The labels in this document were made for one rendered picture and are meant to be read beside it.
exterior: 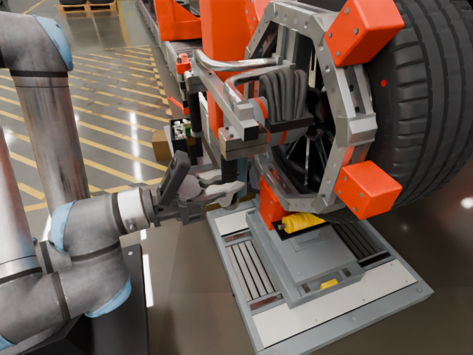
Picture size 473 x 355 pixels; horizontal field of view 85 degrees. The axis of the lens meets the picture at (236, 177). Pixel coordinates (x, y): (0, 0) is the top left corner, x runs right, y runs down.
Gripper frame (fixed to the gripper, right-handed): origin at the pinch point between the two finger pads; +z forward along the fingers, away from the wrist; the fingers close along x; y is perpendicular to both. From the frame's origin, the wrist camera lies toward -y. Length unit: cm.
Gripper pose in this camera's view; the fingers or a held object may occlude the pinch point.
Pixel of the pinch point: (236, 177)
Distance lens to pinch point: 58.0
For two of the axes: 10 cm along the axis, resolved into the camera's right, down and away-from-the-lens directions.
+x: 3.4, 6.2, -7.1
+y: 0.0, 7.5, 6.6
